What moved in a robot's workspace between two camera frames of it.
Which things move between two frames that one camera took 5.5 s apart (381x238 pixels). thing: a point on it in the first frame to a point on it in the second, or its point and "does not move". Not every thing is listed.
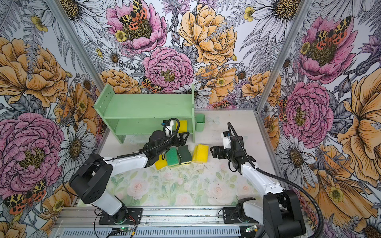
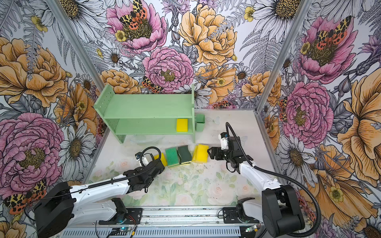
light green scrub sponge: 171,156 does not move
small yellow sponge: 161,163 does not move
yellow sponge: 183,126 does not move
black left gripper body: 162,149 to 148,182
